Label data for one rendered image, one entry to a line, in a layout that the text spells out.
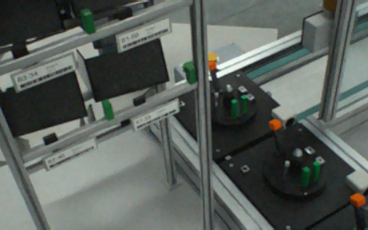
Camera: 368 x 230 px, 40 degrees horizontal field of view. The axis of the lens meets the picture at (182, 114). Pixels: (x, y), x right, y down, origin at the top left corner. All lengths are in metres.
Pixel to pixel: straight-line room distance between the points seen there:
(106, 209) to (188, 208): 0.20
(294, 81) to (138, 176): 0.52
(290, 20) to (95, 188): 2.36
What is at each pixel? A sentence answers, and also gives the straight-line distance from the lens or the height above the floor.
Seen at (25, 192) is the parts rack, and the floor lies 1.24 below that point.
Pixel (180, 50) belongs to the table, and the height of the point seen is 0.86.
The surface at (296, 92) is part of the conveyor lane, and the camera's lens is 1.44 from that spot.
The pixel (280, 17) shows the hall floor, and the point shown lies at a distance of 3.44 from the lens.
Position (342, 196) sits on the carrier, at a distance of 1.14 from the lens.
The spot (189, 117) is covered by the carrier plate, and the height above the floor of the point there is 0.97.
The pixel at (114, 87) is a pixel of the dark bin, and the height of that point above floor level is 1.32.
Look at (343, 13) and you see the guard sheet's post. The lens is 1.11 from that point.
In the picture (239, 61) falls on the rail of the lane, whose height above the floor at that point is 0.96.
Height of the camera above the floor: 1.85
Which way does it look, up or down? 43 degrees down
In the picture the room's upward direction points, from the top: 5 degrees counter-clockwise
